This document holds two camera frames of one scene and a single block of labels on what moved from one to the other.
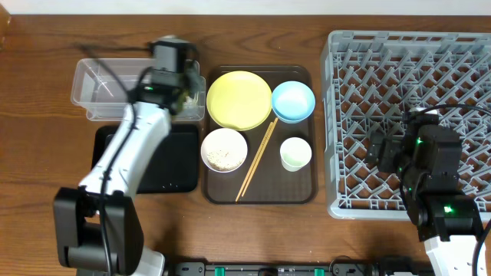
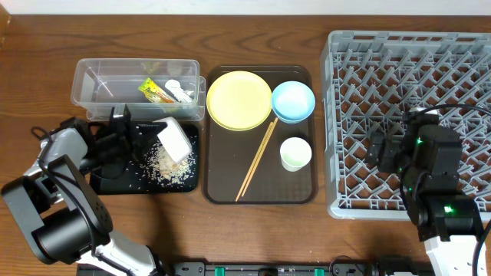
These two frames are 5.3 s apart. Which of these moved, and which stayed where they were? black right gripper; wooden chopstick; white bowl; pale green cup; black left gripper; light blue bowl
Moved: white bowl; black left gripper
Stayed: pale green cup; wooden chopstick; black right gripper; light blue bowl
